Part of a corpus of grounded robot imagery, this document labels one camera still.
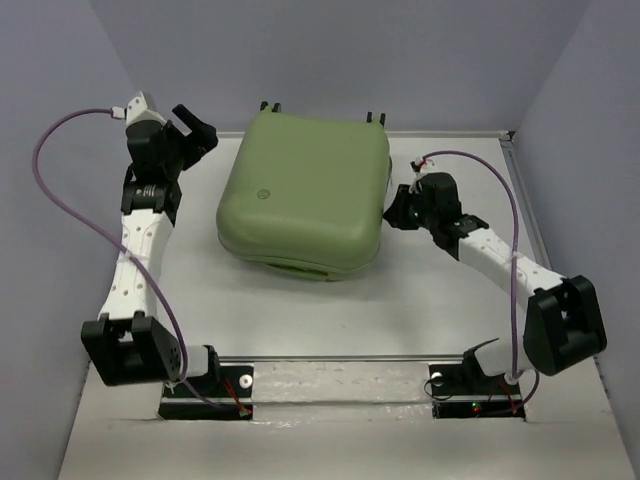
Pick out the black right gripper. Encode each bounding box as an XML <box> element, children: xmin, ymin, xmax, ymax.
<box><xmin>381</xmin><ymin>183</ymin><xmax>438</xmax><ymax>230</ymax></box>

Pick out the green hard-shell suitcase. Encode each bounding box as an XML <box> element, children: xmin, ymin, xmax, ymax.
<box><xmin>216</xmin><ymin>102</ymin><xmax>392</xmax><ymax>281</ymax></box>

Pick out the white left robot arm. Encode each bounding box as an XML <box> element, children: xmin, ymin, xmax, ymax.
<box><xmin>81</xmin><ymin>94</ymin><xmax>221</xmax><ymax>395</ymax></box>

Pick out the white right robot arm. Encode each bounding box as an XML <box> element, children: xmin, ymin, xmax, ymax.
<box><xmin>383</xmin><ymin>173</ymin><xmax>608</xmax><ymax>392</ymax></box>

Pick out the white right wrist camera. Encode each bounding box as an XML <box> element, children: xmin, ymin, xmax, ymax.
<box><xmin>409</xmin><ymin>157</ymin><xmax>437</xmax><ymax>194</ymax></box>

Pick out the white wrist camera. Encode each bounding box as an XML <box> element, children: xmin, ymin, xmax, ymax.
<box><xmin>409</xmin><ymin>157</ymin><xmax>437</xmax><ymax>194</ymax></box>
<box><xmin>110</xmin><ymin>91</ymin><xmax>166</xmax><ymax>126</ymax></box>

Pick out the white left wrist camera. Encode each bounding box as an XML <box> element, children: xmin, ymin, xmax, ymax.
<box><xmin>110</xmin><ymin>91</ymin><xmax>166</xmax><ymax>126</ymax></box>

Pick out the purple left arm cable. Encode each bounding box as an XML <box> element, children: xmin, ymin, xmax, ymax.
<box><xmin>32</xmin><ymin>108</ymin><xmax>251</xmax><ymax>414</ymax></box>

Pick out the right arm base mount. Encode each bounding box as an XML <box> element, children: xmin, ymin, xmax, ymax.
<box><xmin>423</xmin><ymin>363</ymin><xmax>526</xmax><ymax>420</ymax></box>

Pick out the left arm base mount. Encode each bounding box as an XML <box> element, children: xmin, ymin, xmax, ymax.
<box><xmin>157</xmin><ymin>363</ymin><xmax>254</xmax><ymax>422</ymax></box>

